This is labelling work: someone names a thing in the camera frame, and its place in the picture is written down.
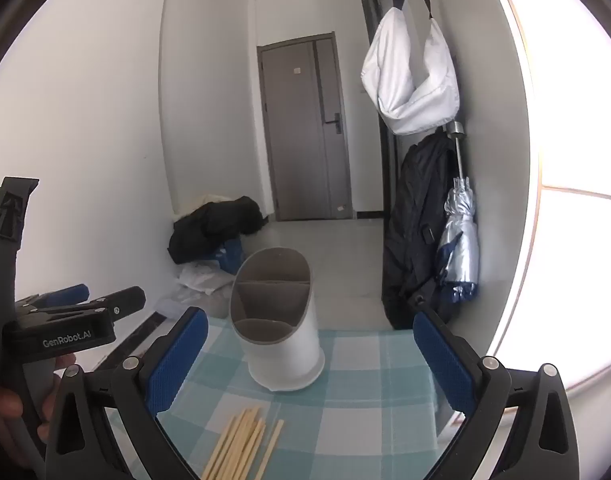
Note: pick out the blue cardboard box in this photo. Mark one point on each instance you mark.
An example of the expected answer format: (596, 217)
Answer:
(233, 255)

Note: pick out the black jacket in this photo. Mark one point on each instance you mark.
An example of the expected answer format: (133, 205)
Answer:
(210, 225)

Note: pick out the grey plastic bag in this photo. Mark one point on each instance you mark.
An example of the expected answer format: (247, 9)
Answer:
(195, 302)

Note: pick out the silver folding umbrella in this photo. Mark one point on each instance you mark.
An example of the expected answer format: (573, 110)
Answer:
(458, 240)

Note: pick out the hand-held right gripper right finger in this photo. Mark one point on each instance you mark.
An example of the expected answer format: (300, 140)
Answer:
(445, 360)

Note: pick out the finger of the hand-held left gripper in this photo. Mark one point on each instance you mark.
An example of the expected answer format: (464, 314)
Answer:
(62, 292)
(125, 300)

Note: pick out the teal checked tablecloth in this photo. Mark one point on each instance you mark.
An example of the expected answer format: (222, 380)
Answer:
(365, 410)

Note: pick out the bundle of bamboo chopsticks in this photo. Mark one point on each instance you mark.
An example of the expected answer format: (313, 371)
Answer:
(235, 445)

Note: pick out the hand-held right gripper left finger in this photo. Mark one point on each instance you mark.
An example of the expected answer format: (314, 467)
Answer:
(178, 360)

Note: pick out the black backpack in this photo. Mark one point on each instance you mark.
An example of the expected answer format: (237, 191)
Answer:
(410, 220)

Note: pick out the white divided utensil holder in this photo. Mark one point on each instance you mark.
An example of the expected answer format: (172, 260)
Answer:
(285, 350)

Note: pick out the person's left hand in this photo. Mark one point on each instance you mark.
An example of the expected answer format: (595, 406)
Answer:
(2, 405)

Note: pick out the grey entrance door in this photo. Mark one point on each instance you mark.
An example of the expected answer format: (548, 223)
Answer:
(295, 135)

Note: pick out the white plastic bag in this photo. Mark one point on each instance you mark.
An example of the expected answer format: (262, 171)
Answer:
(203, 275)

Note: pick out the cream cloth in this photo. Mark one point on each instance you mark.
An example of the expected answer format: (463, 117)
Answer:
(200, 200)

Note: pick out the white shoulder bag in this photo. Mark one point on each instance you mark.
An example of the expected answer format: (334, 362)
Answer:
(410, 90)

